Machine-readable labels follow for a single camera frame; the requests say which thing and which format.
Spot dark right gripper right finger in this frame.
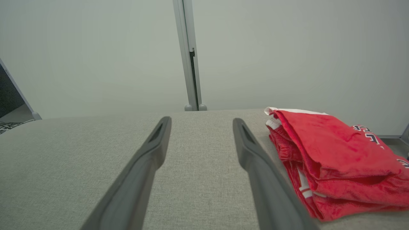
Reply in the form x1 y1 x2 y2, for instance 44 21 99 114
232 118 320 230

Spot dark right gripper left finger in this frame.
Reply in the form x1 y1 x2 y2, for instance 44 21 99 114
80 116 172 230

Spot red white sports jersey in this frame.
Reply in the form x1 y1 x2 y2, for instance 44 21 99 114
266 118 409 222

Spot red shorts with white stripe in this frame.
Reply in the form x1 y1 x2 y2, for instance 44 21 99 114
264 107 409 192

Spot grey metal leg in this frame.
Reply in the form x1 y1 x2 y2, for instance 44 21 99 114
377 123 409 146

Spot black wire mesh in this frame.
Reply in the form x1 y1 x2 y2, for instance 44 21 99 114
0 119 35 135

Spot grey partition post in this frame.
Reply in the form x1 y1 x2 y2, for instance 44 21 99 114
173 0 208 112

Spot grey metal frame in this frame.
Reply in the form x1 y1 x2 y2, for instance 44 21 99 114
0 57 42 122

